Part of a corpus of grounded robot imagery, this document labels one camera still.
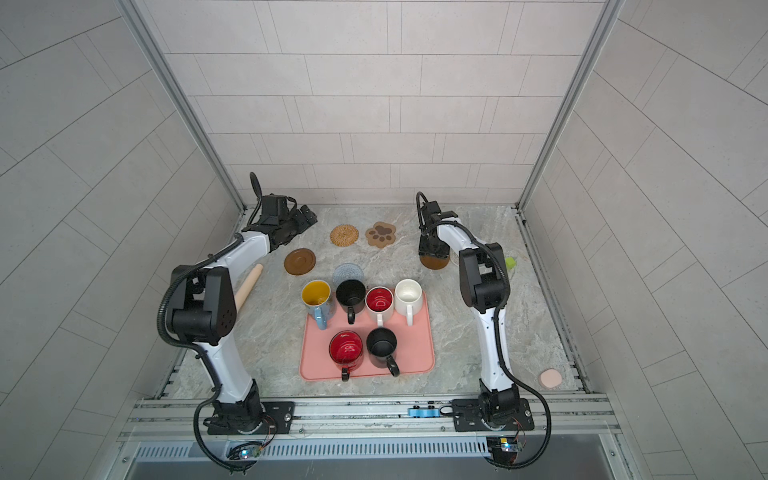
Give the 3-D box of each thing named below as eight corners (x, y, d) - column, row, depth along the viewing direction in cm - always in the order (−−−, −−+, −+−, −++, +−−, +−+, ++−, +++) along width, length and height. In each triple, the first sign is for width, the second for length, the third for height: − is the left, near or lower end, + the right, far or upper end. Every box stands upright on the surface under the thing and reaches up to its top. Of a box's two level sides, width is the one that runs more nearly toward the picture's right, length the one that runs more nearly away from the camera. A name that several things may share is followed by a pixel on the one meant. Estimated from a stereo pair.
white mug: (394, 326, 87) (394, 316, 81) (394, 290, 95) (394, 278, 89) (422, 327, 87) (423, 316, 81) (420, 290, 95) (421, 278, 89)
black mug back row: (352, 328, 86) (348, 316, 80) (336, 300, 92) (331, 287, 85) (375, 314, 89) (373, 302, 82) (358, 288, 95) (356, 274, 88)
